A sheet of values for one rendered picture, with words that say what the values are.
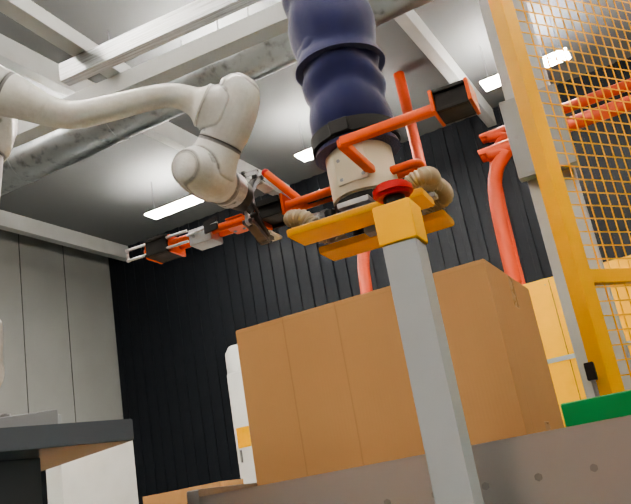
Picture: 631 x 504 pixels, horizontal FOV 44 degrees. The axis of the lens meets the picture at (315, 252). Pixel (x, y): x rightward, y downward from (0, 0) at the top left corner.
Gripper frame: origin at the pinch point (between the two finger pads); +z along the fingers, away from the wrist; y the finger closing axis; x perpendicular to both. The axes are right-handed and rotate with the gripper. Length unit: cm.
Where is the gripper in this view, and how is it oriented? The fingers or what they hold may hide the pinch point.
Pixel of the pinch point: (271, 213)
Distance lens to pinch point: 202.8
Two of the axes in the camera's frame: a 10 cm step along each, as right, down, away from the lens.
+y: 1.7, 9.4, -3.0
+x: 9.0, -2.7, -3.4
